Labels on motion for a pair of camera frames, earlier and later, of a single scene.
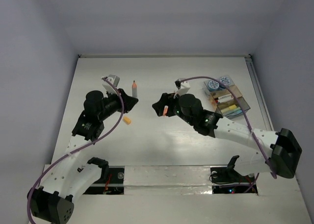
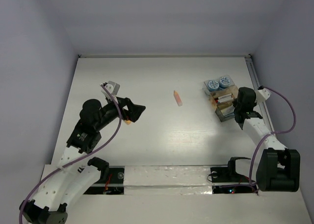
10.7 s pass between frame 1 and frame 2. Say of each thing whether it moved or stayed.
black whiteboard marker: stayed
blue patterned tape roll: stayed
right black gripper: moved
